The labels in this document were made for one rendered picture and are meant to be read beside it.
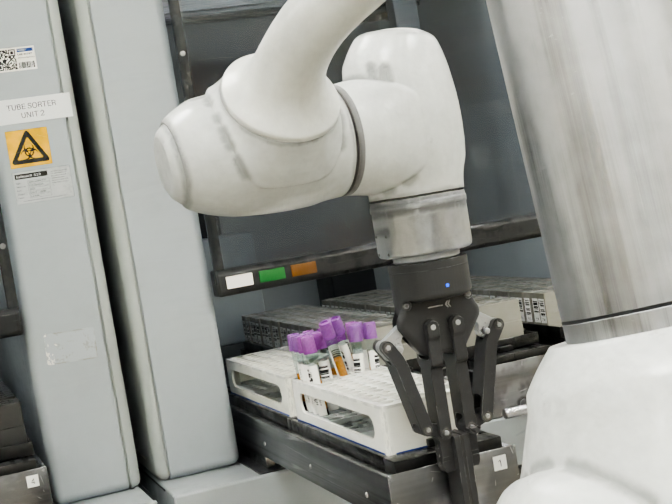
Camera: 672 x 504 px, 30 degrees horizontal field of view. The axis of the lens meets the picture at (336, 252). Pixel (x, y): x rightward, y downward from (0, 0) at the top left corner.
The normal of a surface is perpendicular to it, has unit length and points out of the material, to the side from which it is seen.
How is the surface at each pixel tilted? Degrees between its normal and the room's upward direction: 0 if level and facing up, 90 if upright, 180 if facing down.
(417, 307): 90
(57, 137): 90
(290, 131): 90
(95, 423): 90
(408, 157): 105
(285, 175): 134
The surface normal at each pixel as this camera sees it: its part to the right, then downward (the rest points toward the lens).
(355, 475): -0.93, 0.17
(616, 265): -0.52, 0.06
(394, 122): 0.36, -0.04
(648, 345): -0.39, -0.62
